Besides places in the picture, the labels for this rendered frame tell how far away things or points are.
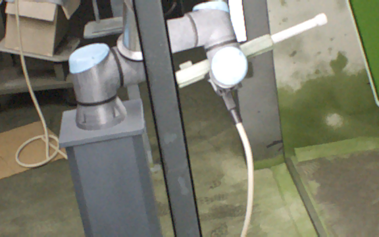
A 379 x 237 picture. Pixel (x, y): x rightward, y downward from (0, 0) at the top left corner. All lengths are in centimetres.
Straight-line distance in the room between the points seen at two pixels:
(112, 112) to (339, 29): 124
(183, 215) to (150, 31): 42
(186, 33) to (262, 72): 168
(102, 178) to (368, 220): 108
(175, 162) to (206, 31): 50
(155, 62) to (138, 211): 149
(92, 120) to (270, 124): 113
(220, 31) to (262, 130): 177
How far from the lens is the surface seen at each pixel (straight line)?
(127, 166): 303
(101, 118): 301
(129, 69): 300
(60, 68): 512
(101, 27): 372
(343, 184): 368
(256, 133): 389
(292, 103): 386
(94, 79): 297
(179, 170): 178
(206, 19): 216
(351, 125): 397
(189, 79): 247
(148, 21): 166
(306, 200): 358
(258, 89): 381
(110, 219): 313
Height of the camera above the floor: 177
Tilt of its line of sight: 22 degrees down
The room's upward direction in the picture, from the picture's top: 9 degrees counter-clockwise
